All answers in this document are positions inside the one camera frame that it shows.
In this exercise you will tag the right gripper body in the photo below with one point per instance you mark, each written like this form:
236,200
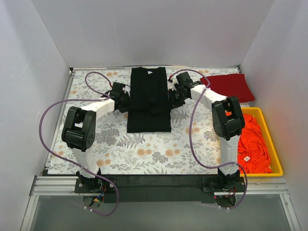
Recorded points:
173,97

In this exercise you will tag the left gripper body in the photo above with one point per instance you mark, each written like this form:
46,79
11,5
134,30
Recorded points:
126,102

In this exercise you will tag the black t-shirt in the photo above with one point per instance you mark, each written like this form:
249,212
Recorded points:
150,110

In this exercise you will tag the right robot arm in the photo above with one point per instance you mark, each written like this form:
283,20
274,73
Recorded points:
227,119

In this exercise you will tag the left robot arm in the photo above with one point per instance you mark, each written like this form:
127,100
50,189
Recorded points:
80,128

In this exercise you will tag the folded red t-shirt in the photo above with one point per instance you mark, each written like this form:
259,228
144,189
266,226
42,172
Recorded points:
231,85

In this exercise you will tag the floral table mat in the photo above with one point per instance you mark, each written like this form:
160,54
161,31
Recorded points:
119,152

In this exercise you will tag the orange t-shirt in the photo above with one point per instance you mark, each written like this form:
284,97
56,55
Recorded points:
253,153

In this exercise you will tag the yellow plastic bin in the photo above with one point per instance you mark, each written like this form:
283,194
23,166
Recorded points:
275,163

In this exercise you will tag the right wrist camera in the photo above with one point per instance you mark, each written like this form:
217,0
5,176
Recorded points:
173,84

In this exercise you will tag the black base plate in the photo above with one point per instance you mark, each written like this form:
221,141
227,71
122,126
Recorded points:
157,188

